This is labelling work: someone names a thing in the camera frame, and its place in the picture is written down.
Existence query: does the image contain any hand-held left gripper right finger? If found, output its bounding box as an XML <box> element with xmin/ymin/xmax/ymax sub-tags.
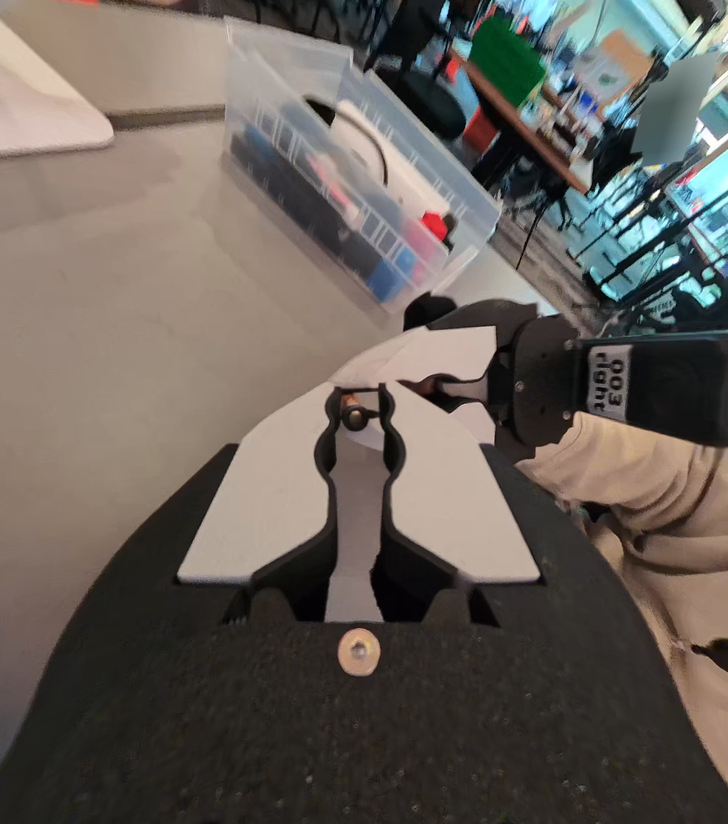
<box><xmin>372</xmin><ymin>381</ymin><xmax>542</xmax><ymax>622</ymax></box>

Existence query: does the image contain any black round stool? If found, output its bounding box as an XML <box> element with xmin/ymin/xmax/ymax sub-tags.
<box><xmin>401</xmin><ymin>70</ymin><xmax>469</xmax><ymax>140</ymax></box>

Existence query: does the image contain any blue single-stud block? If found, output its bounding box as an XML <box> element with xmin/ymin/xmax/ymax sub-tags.
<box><xmin>367</xmin><ymin>247</ymin><xmax>418</xmax><ymax>304</ymax></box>

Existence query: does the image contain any grey desk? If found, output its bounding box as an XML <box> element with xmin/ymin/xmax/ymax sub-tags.
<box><xmin>0</xmin><ymin>0</ymin><xmax>558</xmax><ymax>824</ymax></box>

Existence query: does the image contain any clear plastic storage box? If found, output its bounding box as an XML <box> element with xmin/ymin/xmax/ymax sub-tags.
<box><xmin>222</xmin><ymin>16</ymin><xmax>502</xmax><ymax>315</ymax></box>

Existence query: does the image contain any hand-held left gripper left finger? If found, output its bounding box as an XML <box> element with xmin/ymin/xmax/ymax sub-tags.
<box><xmin>177</xmin><ymin>383</ymin><xmax>340</xmax><ymax>622</ymax></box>

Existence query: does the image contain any white packet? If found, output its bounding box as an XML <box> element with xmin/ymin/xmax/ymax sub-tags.
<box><xmin>331</xmin><ymin>99</ymin><xmax>452</xmax><ymax>215</ymax></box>

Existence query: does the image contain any person's right forearm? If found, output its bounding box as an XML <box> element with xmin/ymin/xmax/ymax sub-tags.
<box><xmin>519</xmin><ymin>412</ymin><xmax>728</xmax><ymax>536</ymax></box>

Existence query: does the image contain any white clamp plate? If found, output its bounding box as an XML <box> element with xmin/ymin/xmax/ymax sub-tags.
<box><xmin>0</xmin><ymin>13</ymin><xmax>115</xmax><ymax>162</ymax></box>

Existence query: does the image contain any black cable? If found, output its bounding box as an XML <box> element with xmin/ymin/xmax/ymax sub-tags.
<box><xmin>303</xmin><ymin>94</ymin><xmax>392</xmax><ymax>189</ymax></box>

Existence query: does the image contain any green bin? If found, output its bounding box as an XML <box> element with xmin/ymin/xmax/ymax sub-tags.
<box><xmin>468</xmin><ymin>15</ymin><xmax>547</xmax><ymax>108</ymax></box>

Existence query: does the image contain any red box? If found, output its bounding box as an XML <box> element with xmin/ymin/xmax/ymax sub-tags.
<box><xmin>463</xmin><ymin>106</ymin><xmax>501</xmax><ymax>151</ymax></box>

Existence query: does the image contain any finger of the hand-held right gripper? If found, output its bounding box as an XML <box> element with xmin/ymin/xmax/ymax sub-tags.
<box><xmin>331</xmin><ymin>326</ymin><xmax>499</xmax><ymax>388</ymax></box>
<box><xmin>431</xmin><ymin>380</ymin><xmax>498</xmax><ymax>445</ymax></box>

